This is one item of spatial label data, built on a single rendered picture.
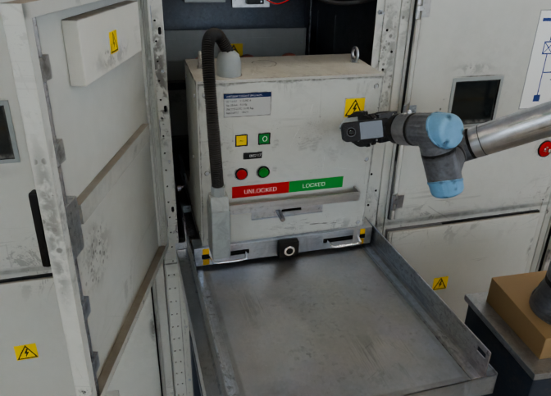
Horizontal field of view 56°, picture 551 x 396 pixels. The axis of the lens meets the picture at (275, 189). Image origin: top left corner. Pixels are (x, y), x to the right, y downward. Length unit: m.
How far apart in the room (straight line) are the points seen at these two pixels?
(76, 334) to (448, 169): 0.81
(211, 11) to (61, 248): 1.46
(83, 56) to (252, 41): 1.18
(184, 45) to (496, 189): 1.23
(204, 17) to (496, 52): 1.10
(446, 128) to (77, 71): 0.72
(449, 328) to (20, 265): 1.14
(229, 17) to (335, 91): 0.93
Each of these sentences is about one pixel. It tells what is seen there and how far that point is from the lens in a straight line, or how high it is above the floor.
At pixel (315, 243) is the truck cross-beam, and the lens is 1.53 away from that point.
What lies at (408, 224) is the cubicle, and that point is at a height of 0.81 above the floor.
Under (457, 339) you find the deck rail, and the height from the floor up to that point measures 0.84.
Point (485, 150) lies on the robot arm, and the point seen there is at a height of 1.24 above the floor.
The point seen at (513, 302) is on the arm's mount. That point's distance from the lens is 1.51.
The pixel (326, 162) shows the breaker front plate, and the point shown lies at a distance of 1.42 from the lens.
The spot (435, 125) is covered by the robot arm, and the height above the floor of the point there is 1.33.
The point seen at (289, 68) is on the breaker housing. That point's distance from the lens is 1.39.
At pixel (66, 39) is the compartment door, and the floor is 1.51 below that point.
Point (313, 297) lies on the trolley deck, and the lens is 1.38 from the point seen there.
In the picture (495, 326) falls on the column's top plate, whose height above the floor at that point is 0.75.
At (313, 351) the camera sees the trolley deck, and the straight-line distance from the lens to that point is 1.23.
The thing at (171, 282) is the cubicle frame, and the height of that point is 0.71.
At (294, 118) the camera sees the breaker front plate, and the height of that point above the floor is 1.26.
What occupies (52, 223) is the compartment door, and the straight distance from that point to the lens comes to 0.87.
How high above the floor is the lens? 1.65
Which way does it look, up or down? 25 degrees down
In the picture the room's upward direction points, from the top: 1 degrees clockwise
